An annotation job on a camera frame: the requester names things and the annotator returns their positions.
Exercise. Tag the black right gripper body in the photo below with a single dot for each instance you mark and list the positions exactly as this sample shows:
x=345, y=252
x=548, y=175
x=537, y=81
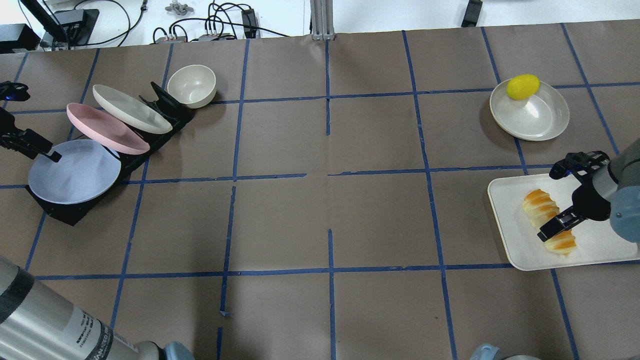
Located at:
x=590, y=202

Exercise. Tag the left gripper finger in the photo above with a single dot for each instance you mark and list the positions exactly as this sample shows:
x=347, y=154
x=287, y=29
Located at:
x=48, y=154

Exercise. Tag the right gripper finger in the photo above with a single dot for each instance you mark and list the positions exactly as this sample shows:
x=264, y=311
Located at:
x=559, y=224

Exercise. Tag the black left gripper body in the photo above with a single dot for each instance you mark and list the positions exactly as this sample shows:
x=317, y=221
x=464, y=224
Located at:
x=20, y=140

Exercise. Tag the orange striped bread loaf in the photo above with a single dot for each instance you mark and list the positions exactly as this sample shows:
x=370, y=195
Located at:
x=539, y=209

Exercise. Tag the light blue plate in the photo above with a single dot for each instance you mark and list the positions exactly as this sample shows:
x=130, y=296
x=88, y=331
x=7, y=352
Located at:
x=85, y=171

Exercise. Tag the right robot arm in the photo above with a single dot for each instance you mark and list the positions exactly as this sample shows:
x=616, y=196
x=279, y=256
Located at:
x=609, y=190

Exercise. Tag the pink plate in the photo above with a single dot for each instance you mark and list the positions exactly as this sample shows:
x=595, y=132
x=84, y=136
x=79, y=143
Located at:
x=106, y=129

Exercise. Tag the cream white plate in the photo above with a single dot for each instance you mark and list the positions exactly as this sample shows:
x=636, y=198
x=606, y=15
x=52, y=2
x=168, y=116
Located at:
x=130, y=111

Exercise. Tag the white rectangular tray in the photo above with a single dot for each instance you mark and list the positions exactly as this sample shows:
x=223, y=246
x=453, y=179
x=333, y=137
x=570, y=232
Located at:
x=596, y=242

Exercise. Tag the white shallow bowl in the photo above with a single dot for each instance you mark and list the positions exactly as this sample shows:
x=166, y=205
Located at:
x=543, y=116

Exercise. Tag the black monitor stand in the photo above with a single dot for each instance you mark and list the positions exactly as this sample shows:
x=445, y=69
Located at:
x=64, y=29

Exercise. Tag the black dish rack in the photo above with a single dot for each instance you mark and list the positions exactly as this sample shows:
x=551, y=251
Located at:
x=172, y=110

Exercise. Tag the yellow lemon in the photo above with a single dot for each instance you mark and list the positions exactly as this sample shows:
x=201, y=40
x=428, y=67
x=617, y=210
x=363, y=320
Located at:
x=522, y=86

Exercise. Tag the small cream bowl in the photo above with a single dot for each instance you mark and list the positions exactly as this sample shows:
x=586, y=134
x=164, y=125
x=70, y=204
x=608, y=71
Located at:
x=194, y=86

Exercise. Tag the grey connector box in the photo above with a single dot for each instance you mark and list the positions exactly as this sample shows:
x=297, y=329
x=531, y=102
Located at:
x=172, y=38

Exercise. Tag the black power adapter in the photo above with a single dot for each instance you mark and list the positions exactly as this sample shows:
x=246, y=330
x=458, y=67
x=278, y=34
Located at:
x=250, y=23

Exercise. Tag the aluminium frame post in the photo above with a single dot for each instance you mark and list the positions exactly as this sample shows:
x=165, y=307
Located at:
x=322, y=20

